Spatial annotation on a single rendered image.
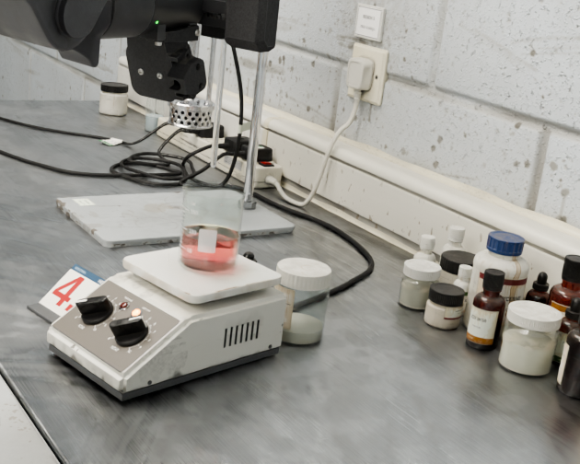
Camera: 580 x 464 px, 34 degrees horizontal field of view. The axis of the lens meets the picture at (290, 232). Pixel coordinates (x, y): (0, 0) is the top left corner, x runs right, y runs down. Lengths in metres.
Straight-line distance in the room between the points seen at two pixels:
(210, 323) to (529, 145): 0.54
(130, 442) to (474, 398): 0.35
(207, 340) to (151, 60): 0.27
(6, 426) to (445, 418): 0.39
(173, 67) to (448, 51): 0.64
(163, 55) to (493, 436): 0.45
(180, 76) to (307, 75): 0.86
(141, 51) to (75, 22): 0.14
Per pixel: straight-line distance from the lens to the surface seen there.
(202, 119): 1.33
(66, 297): 1.03
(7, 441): 0.81
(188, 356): 0.88
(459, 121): 1.34
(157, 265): 0.94
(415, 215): 1.34
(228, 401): 0.88
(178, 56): 0.79
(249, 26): 0.78
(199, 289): 0.88
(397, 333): 1.07
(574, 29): 1.21
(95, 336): 0.90
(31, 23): 0.68
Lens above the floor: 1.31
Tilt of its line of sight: 17 degrees down
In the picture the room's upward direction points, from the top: 7 degrees clockwise
